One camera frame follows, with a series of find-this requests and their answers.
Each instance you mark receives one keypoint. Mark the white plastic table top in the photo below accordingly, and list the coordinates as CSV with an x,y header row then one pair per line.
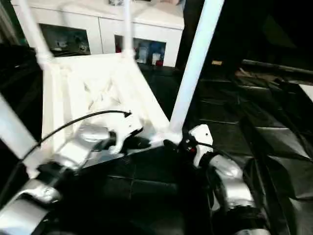
x,y
85,73

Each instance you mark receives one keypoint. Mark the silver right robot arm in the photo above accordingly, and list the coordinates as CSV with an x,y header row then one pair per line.
x,y
237,193

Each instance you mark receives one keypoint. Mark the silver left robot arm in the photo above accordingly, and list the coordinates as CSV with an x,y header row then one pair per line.
x,y
71,151

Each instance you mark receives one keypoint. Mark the black table mat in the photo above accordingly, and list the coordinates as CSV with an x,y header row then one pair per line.
x,y
244,110

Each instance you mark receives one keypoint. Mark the small white bottle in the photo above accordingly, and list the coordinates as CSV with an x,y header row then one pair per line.
x,y
142,53
156,58

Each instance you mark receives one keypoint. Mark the small yellow label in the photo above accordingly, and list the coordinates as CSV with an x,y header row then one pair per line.
x,y
216,63

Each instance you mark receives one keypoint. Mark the white glass-door cabinet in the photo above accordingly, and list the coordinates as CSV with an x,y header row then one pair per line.
x,y
102,31

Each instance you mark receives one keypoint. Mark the long black bar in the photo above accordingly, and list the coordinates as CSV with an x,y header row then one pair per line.
x,y
276,67

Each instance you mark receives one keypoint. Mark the white flat panel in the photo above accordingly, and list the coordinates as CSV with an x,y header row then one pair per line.
x,y
306,91

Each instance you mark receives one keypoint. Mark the small patterned ornament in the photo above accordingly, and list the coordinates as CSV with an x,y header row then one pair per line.
x,y
116,2

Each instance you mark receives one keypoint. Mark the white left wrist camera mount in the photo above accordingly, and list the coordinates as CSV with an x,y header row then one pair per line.
x,y
127,127

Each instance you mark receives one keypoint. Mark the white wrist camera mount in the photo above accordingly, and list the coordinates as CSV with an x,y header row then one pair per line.
x,y
127,127
203,137

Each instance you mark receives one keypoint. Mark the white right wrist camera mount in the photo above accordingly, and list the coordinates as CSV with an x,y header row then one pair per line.
x,y
203,137

